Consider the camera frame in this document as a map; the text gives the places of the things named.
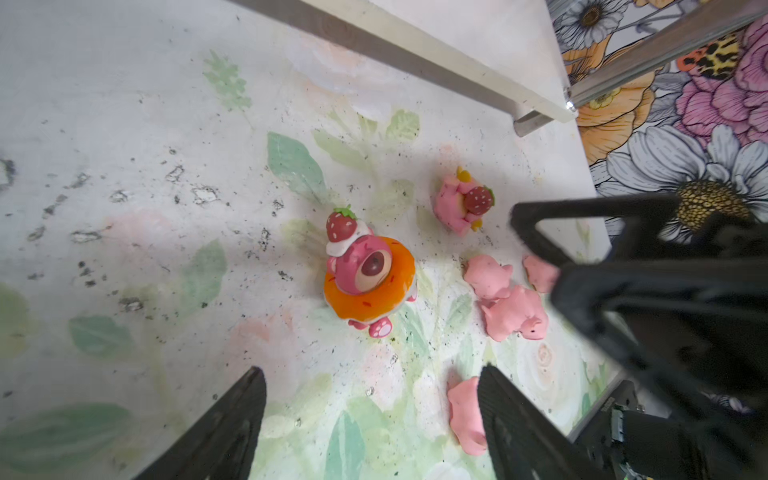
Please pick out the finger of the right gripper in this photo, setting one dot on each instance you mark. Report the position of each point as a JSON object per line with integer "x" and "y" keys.
{"x": 600, "y": 228}

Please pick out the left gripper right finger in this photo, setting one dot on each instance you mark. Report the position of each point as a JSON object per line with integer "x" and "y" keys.
{"x": 522, "y": 442}

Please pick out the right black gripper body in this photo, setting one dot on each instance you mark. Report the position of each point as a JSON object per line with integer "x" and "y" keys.
{"x": 689, "y": 321}

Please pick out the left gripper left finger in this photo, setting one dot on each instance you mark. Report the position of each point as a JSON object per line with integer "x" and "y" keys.
{"x": 223, "y": 442}

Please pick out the pink bear yellow flower toy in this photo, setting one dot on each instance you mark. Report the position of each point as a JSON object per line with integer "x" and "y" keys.
{"x": 462, "y": 202}

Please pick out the pink bear orange donut toy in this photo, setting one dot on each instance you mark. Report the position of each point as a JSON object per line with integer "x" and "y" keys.
{"x": 368, "y": 277}

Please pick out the white two-tier shelf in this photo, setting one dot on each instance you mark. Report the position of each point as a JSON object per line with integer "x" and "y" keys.
{"x": 374, "y": 32}

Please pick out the pink pig toy front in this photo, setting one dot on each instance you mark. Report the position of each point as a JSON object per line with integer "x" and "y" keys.
{"x": 465, "y": 417}

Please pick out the pink pig toy middle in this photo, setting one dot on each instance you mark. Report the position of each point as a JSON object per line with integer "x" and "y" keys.
{"x": 541, "y": 275}

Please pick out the pink pig toy left pair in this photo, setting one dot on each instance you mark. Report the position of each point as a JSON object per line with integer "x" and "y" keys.
{"x": 521, "y": 312}

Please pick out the pink pig toy upper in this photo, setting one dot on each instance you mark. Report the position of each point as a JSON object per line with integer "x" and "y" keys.
{"x": 489, "y": 279}

